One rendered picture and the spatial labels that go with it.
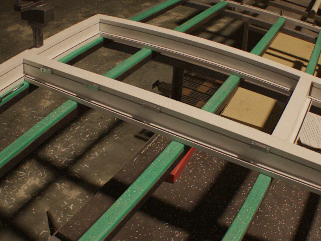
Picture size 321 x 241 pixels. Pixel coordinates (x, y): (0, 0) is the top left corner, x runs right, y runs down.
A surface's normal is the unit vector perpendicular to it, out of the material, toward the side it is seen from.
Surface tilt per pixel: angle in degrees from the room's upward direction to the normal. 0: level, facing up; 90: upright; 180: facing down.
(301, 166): 90
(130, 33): 90
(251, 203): 0
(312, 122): 0
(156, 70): 0
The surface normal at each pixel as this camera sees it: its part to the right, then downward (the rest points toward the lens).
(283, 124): 0.04, -0.83
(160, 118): -0.52, 0.47
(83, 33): 0.85, 0.32
